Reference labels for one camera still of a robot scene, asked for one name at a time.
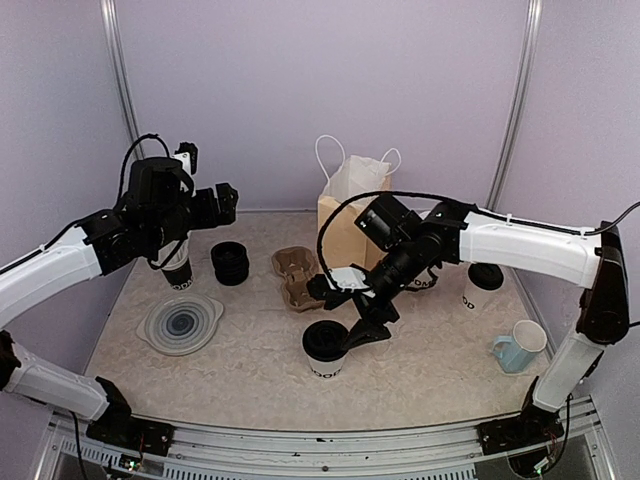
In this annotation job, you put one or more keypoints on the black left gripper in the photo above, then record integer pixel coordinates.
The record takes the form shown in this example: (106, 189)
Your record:
(209, 215)

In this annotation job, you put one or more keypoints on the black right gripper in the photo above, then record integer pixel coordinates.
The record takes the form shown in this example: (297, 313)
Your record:
(375, 325)

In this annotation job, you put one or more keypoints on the black coffee cup lid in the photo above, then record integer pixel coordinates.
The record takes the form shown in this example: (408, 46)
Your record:
(485, 276)
(323, 340)

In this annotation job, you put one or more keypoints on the white paper coffee cup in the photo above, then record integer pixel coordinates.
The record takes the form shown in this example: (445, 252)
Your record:
(326, 365)
(474, 298)

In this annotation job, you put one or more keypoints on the brown cardboard cup carrier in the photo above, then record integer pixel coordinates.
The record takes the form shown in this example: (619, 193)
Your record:
(296, 266)

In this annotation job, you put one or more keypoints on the brown paper takeout bag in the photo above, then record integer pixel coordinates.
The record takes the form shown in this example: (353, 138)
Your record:
(343, 243)

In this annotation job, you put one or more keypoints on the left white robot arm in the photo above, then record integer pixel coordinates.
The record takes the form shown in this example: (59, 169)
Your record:
(42, 282)

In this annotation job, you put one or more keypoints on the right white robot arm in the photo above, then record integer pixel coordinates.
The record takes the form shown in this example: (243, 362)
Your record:
(454, 232)

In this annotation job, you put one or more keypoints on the black cup holding straws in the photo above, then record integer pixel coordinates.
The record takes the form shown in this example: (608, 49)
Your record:
(179, 276)

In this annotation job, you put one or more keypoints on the stack of black cup lids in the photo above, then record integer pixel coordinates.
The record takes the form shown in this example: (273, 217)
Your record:
(230, 263)

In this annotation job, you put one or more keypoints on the stack of white paper cups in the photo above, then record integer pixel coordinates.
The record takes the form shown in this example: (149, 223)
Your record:
(427, 279)

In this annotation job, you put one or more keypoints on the light blue mug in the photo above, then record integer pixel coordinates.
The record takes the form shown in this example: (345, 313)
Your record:
(515, 351)

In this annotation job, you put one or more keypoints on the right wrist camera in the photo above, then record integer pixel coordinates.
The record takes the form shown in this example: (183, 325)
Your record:
(349, 280)

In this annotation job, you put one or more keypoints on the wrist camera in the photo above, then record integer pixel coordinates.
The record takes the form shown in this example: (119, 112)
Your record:
(187, 154)
(349, 280)

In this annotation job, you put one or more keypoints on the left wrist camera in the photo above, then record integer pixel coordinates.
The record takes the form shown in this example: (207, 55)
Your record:
(187, 154)

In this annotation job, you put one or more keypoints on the aluminium front frame rail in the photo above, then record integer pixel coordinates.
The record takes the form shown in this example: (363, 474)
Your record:
(459, 450)

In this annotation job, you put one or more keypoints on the left aluminium corner post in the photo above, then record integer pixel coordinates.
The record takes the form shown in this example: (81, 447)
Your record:
(116, 54)

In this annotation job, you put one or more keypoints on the aluminium corner post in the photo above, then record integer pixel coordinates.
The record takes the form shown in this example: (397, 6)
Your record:
(116, 54)
(518, 103)

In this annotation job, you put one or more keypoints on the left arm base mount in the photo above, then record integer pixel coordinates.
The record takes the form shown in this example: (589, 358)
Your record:
(118, 427)

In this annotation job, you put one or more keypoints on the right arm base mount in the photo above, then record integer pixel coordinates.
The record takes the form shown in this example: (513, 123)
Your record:
(532, 425)

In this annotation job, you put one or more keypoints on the right aluminium corner post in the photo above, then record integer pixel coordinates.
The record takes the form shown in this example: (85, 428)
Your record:
(518, 103)

